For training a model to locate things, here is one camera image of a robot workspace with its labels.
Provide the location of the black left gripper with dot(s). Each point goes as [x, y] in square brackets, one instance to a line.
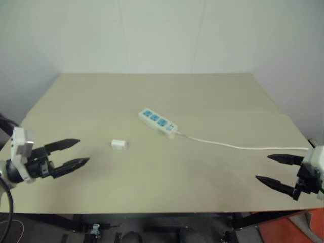
[38, 165]

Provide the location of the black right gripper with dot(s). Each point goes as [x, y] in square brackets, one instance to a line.
[307, 183]

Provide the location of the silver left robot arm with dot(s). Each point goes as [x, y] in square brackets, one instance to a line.
[8, 172]

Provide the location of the white plug adapter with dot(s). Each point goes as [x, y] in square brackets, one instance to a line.
[119, 144]

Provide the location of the white power strip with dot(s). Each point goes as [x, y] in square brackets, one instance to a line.
[157, 122]

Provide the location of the orange floor object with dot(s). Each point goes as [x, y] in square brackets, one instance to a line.
[293, 227]

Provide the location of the dark rounded shape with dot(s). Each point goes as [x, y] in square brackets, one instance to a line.
[131, 238]

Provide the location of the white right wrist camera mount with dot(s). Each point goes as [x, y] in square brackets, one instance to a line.
[315, 159]

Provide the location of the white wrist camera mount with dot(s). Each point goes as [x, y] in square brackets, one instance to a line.
[20, 154]
[315, 159]

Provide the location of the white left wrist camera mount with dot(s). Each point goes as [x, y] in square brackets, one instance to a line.
[20, 154]

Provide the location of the silver frame clamp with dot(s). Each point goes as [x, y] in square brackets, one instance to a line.
[95, 229]

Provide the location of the black table frame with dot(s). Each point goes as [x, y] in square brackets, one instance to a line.
[162, 220]

